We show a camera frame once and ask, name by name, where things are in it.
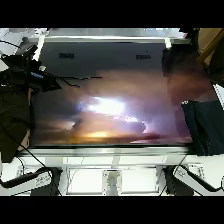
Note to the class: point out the dark blue jeans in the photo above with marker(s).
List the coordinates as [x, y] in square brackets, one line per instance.
[206, 126]

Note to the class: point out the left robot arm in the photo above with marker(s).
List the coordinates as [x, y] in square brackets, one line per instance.
[36, 80]

